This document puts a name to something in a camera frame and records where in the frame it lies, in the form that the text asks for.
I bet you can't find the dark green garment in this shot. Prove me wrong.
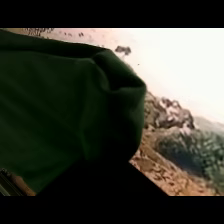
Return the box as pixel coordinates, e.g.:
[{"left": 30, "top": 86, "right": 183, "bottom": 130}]
[{"left": 0, "top": 28, "right": 148, "bottom": 197}]

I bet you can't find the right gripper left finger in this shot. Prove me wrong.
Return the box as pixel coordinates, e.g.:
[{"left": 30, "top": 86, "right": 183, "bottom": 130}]
[{"left": 36, "top": 159, "right": 109, "bottom": 197}]

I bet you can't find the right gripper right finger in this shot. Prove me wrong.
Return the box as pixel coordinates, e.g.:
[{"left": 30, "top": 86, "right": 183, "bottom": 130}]
[{"left": 108, "top": 159, "right": 168, "bottom": 197}]

